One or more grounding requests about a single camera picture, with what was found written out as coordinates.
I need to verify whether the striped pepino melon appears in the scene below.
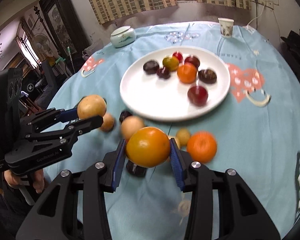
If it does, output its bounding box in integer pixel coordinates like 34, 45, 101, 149
100, 113, 115, 133

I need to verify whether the beige round fruit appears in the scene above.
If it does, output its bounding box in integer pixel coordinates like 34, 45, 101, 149
121, 116, 145, 141

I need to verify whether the large orange mandarin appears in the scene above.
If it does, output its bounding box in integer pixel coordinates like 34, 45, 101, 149
186, 131, 217, 163

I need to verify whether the hidden orange fruit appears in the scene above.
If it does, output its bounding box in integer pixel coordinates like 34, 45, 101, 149
126, 127, 171, 168

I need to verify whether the small green-brown longan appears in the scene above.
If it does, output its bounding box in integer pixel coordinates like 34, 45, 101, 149
175, 128, 191, 147

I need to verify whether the dark purple mangosteen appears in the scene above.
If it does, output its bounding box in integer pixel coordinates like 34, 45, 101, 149
143, 60, 160, 75

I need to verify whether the dark cherry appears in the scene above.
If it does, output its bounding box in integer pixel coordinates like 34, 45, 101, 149
156, 67, 171, 80

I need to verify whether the small red cherry tomato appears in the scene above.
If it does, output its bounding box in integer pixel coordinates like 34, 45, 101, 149
172, 51, 183, 63

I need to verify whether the dark wrinkled passion fruit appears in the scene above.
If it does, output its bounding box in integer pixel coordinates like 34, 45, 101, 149
198, 69, 217, 84

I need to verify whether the dark red plum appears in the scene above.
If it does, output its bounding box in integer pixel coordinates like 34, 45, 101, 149
184, 55, 200, 69

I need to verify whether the person's left hand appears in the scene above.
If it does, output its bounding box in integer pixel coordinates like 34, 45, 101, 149
4, 169, 45, 193

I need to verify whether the standing fan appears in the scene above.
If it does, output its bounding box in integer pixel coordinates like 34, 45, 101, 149
32, 33, 54, 61

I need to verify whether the light blue patterned tablecloth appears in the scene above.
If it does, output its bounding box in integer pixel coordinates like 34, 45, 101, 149
49, 22, 300, 239

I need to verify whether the dark framed picture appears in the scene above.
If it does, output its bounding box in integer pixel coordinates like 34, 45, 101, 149
39, 0, 89, 61

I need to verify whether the white oval plate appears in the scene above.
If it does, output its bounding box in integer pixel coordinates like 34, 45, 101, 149
120, 46, 231, 122

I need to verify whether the white ceramic lidded jar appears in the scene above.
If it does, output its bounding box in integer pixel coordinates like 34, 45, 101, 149
110, 25, 136, 48

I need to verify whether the white paper cup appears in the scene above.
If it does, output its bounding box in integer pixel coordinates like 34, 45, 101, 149
218, 18, 234, 37

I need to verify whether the wall power strip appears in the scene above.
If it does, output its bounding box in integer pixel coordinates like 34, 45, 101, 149
251, 0, 274, 10

